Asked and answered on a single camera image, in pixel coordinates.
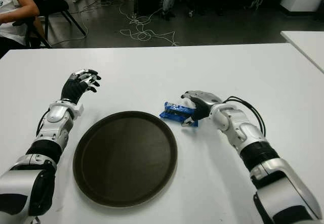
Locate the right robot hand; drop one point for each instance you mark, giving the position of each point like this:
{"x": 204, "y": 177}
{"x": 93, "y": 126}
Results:
{"x": 205, "y": 102}

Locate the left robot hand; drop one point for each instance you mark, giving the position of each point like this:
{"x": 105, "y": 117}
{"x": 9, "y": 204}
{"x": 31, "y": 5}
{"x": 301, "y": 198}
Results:
{"x": 72, "y": 90}

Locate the blue Oreo cookie pack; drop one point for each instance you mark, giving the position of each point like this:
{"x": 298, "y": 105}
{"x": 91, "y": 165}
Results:
{"x": 174, "y": 111}

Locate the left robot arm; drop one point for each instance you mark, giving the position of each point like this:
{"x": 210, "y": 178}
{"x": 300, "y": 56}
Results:
{"x": 54, "y": 124}

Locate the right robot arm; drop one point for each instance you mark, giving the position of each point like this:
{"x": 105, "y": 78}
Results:
{"x": 243, "y": 133}

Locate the round dark brown tray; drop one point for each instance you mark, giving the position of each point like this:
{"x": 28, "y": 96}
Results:
{"x": 125, "y": 158}

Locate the seated person in white shirt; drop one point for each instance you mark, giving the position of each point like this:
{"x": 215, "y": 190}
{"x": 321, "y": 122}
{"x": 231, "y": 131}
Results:
{"x": 12, "y": 9}

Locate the white side table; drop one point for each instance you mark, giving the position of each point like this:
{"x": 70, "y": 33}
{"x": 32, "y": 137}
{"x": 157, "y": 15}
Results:
{"x": 306, "y": 42}

